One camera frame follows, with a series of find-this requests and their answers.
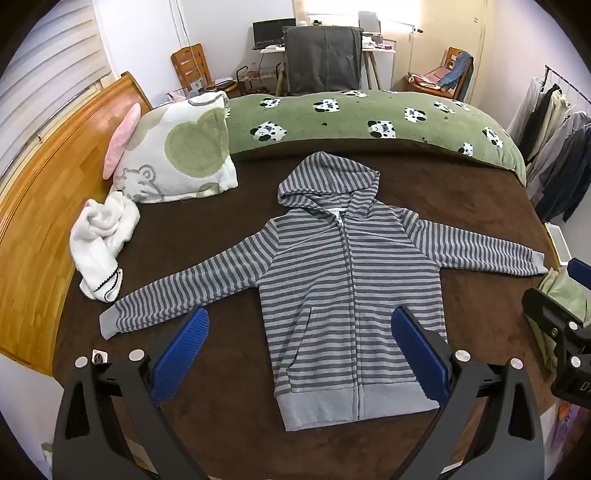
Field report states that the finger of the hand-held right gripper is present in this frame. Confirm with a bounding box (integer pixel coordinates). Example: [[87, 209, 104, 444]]
[[567, 257, 591, 284], [522, 287, 580, 337]]

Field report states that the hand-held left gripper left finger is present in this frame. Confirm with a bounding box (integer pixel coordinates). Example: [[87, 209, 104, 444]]
[[52, 307, 211, 480]]

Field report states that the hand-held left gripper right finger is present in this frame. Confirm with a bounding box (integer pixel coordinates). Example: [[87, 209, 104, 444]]
[[390, 306, 541, 480]]

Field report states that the grey striped hoodie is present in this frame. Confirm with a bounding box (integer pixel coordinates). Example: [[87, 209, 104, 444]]
[[99, 151, 549, 432]]

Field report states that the black clothes rack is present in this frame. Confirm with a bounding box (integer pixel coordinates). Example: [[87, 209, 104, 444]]
[[545, 65, 591, 104]]

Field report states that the light green cloth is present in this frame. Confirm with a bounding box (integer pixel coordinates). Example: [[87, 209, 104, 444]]
[[526, 267, 591, 374]]

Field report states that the white foam box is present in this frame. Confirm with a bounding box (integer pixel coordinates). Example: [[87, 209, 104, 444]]
[[544, 222, 573, 266]]

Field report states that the white printed box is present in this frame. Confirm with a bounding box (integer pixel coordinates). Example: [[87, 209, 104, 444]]
[[549, 399, 585, 462]]

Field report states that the white towel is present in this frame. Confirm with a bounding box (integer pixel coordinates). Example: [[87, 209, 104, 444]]
[[69, 190, 140, 303]]

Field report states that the wooden headboard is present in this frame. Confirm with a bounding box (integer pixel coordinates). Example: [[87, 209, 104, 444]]
[[0, 71, 153, 374]]

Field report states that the white bear-print pillow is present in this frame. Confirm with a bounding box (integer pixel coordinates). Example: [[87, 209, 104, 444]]
[[111, 91, 239, 204]]

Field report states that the pink cushion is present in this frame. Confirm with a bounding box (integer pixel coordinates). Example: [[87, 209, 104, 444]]
[[102, 102, 141, 178]]

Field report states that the pink cloth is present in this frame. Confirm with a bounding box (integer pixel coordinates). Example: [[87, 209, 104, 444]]
[[409, 67, 455, 88]]

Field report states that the green panda-print blanket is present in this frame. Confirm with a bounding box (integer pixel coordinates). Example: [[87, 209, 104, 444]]
[[224, 89, 528, 185]]

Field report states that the wooden chair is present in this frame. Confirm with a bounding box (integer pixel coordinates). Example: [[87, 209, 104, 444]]
[[171, 44, 215, 93], [406, 46, 475, 103]]

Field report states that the white desk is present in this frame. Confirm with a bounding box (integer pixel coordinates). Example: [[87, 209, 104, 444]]
[[259, 37, 398, 90]]

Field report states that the dark grey chair cover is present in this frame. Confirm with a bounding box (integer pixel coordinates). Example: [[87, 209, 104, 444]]
[[281, 25, 364, 97]]

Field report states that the white window blind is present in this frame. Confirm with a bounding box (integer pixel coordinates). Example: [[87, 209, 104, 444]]
[[0, 0, 114, 162]]

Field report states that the black wire rack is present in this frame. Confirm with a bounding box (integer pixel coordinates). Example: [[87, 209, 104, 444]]
[[235, 62, 284, 95]]

